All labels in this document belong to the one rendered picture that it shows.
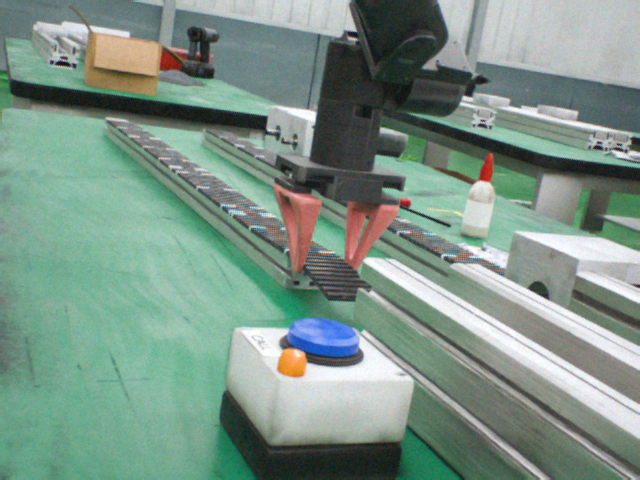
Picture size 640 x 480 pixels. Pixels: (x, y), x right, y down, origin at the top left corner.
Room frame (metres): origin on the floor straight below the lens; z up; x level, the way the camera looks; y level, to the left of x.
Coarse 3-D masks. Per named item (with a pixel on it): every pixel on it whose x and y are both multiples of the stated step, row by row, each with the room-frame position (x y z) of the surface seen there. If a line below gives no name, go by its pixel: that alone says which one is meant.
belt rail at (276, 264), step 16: (112, 128) 1.61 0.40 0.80; (128, 144) 1.51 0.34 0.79; (144, 160) 1.37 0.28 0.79; (160, 176) 1.27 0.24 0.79; (176, 176) 1.19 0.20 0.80; (176, 192) 1.18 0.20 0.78; (192, 192) 1.12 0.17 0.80; (192, 208) 1.11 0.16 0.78; (208, 208) 1.07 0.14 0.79; (224, 224) 1.00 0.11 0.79; (240, 240) 0.94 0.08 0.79; (256, 240) 0.89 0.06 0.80; (256, 256) 0.89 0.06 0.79; (272, 256) 0.85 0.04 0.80; (272, 272) 0.84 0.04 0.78; (288, 272) 0.83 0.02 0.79; (304, 272) 0.82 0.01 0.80; (304, 288) 0.82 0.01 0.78
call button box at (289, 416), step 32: (256, 352) 0.46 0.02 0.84; (256, 384) 0.45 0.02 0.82; (288, 384) 0.43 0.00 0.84; (320, 384) 0.43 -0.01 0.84; (352, 384) 0.44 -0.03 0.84; (384, 384) 0.45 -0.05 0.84; (224, 416) 0.49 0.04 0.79; (256, 416) 0.44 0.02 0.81; (288, 416) 0.43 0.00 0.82; (320, 416) 0.44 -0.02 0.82; (352, 416) 0.44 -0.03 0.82; (384, 416) 0.45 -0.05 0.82; (256, 448) 0.44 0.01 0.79; (288, 448) 0.43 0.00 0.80; (320, 448) 0.44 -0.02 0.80; (352, 448) 0.45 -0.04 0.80; (384, 448) 0.45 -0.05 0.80
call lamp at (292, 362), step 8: (288, 352) 0.43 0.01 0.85; (296, 352) 0.44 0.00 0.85; (280, 360) 0.43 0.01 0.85; (288, 360) 0.43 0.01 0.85; (296, 360) 0.43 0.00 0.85; (304, 360) 0.43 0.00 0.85; (280, 368) 0.43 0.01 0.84; (288, 368) 0.43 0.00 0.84; (296, 368) 0.43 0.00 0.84; (304, 368) 0.43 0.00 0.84; (288, 376) 0.43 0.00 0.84; (296, 376) 0.43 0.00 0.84
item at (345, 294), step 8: (320, 288) 0.73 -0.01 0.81; (328, 288) 0.73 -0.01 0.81; (336, 288) 0.73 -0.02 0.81; (344, 288) 0.74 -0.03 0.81; (352, 288) 0.74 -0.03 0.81; (368, 288) 0.75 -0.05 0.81; (328, 296) 0.72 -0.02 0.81; (336, 296) 0.72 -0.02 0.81; (344, 296) 0.72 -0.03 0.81; (352, 296) 0.73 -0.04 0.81
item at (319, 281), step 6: (318, 276) 0.75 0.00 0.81; (318, 282) 0.74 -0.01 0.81; (324, 282) 0.74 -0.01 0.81; (330, 282) 0.74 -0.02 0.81; (336, 282) 0.74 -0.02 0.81; (342, 282) 0.75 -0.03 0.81; (348, 282) 0.75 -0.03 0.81; (354, 282) 0.76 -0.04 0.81; (360, 282) 0.76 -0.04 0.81; (366, 282) 0.76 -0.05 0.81
